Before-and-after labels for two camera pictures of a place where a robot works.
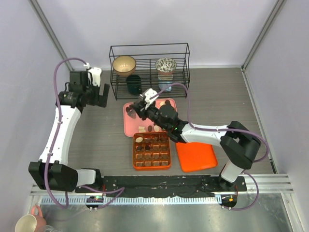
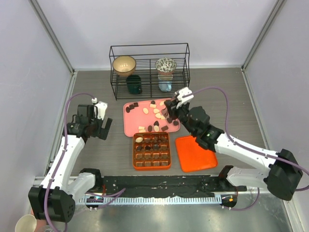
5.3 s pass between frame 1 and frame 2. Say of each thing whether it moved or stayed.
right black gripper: moved
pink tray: stayed
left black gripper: moved
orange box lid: stayed
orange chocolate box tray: stayed
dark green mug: stayed
